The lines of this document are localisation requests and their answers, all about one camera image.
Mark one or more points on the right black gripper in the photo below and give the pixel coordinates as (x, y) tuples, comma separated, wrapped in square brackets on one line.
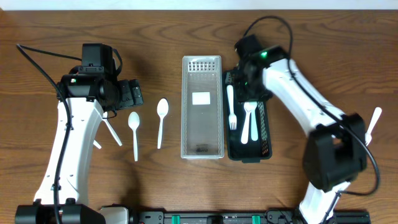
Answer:
[(242, 95)]

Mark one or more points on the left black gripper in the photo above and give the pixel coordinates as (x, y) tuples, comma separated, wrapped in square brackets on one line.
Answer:
[(126, 99)]

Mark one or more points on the white plastic spoon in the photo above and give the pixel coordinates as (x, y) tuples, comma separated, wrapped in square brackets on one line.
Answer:
[(112, 131), (162, 111), (245, 131), (134, 122), (96, 144)]

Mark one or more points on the white plastic fork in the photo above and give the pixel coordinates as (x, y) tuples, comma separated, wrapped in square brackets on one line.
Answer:
[(374, 119), (232, 117), (254, 131)]

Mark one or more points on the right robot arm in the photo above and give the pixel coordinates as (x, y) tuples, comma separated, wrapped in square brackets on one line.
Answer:
[(335, 152)]

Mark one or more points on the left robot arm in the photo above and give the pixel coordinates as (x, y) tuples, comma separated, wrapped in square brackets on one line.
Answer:
[(84, 96)]

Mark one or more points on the clear plastic basket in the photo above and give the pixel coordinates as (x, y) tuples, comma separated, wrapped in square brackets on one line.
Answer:
[(202, 128)]

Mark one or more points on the black plastic basket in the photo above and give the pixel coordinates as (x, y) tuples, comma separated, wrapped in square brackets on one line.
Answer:
[(252, 151)]

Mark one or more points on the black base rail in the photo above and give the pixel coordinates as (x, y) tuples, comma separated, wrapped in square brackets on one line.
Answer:
[(272, 216)]

